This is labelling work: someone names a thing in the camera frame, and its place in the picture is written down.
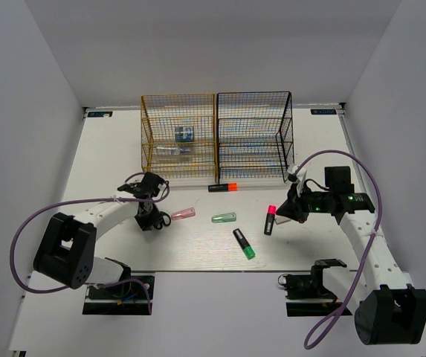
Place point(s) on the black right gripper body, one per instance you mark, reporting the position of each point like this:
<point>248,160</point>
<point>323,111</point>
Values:
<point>314,201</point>

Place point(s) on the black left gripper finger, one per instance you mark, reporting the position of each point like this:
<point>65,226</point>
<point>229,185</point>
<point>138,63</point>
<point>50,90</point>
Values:
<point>158,223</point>
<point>144,222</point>

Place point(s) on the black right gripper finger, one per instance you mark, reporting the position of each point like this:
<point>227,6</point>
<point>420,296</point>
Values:
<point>292,202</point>
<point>288,210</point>

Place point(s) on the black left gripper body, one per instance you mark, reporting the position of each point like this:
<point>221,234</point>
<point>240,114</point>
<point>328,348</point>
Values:
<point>153,209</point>

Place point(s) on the black handled scissors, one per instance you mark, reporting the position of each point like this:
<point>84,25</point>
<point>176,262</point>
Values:
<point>167,219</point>

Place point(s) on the pink cap black highlighter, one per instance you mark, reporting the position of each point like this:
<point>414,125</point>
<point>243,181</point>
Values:
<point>269,220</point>

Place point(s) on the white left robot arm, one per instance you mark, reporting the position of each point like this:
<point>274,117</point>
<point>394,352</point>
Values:
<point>66,252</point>

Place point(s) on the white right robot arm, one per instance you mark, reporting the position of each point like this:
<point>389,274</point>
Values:
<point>387,309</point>

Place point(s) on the white eraser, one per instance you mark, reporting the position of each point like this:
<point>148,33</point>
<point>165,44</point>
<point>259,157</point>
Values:
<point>281,220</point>

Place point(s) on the pink transparent correction tape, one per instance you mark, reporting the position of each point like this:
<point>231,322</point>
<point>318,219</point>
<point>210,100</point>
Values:
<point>183,214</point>

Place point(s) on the green cap black highlighter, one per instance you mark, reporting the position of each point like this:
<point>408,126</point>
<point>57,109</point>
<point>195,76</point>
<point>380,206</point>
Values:
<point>244,244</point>

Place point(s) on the green transparent correction tape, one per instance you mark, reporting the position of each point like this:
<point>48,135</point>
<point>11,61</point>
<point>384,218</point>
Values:
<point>224,217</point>

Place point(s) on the orange cap black highlighter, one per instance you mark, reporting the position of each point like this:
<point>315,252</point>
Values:
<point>227,187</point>

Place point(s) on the blue white small box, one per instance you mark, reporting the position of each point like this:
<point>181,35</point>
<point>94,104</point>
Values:
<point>184,134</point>

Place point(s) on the left blue table label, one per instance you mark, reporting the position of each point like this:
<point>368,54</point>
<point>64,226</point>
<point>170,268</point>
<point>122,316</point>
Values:
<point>99,114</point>

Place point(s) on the blue table label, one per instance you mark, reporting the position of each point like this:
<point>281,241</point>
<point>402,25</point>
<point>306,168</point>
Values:
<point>99,114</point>
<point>323,111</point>

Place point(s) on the right blue table label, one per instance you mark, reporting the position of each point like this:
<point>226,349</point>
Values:
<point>323,111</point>

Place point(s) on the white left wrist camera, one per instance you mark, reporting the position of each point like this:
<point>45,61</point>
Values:
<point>128,186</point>

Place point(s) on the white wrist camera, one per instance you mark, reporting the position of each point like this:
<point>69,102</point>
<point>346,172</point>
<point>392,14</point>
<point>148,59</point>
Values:
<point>297,178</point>
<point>128,186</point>

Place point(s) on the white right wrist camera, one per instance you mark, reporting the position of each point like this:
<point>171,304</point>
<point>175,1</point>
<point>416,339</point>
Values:
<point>297,178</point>

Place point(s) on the yellow wire basket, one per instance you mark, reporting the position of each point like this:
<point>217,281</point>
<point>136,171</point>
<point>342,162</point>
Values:
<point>160,114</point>

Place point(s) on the black wire basket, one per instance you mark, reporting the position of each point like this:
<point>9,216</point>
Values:
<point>255,135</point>

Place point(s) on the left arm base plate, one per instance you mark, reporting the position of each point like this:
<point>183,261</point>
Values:
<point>128,299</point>

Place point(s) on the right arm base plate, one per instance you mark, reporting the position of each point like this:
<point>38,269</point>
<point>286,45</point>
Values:
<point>304,300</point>

